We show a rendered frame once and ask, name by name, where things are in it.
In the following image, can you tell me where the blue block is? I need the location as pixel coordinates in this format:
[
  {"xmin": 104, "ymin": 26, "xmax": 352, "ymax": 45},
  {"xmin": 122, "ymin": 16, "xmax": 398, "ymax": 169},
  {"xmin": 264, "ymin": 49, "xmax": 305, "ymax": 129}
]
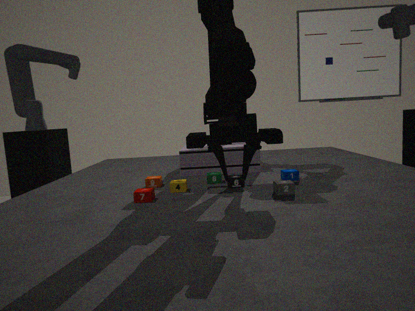
[{"xmin": 281, "ymin": 169, "xmax": 299, "ymax": 181}]

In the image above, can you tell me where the red block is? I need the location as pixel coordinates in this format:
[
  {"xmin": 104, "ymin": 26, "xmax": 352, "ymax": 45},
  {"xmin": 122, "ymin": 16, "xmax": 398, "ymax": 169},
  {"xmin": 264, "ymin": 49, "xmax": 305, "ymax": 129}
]
[{"xmin": 133, "ymin": 188, "xmax": 155, "ymax": 203}]

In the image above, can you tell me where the orange block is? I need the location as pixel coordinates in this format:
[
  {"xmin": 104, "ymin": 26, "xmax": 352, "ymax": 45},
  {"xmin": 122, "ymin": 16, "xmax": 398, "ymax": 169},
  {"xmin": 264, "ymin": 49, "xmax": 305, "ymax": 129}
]
[{"xmin": 145, "ymin": 176, "xmax": 163, "ymax": 188}]

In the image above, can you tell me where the yellow block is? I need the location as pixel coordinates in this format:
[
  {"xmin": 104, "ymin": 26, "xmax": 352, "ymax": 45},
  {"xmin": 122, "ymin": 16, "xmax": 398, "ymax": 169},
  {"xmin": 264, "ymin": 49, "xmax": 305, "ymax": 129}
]
[{"xmin": 170, "ymin": 179, "xmax": 187, "ymax": 193}]

